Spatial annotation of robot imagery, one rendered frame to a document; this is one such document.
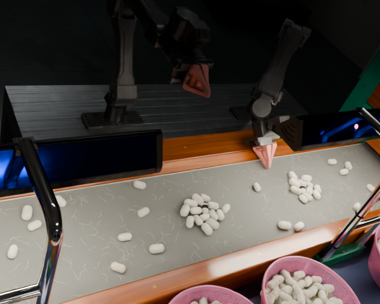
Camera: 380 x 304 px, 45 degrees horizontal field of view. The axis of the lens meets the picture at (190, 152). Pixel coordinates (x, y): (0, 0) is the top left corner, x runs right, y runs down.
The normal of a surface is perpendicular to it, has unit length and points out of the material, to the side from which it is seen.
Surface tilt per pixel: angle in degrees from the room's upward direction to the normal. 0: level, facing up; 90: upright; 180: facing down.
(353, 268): 0
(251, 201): 0
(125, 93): 60
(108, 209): 0
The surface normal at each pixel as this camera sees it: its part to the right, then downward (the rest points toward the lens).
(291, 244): 0.31, -0.73
